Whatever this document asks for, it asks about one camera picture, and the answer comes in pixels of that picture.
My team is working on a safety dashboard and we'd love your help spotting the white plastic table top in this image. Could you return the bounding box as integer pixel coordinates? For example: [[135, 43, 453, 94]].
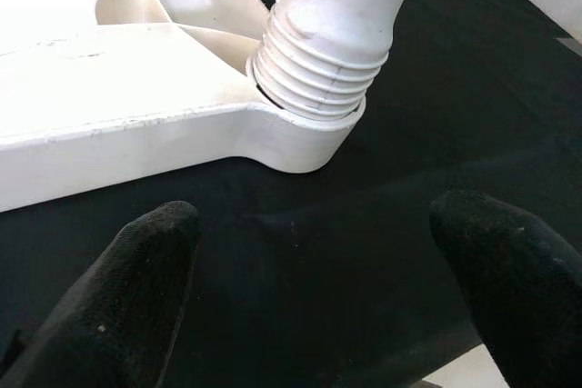
[[0, 0, 367, 214]]

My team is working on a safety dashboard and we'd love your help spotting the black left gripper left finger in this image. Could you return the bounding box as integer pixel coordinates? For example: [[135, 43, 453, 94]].
[[0, 200, 201, 388]]

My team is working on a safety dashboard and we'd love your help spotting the black tablecloth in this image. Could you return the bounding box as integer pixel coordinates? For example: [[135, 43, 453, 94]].
[[0, 0, 582, 388]]

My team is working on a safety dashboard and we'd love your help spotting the white plastic table leg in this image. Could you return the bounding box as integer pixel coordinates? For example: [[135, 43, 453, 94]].
[[248, 0, 431, 121]]

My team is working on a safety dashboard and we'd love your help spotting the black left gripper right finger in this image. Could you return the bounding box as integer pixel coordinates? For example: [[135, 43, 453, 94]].
[[429, 187, 582, 388]]

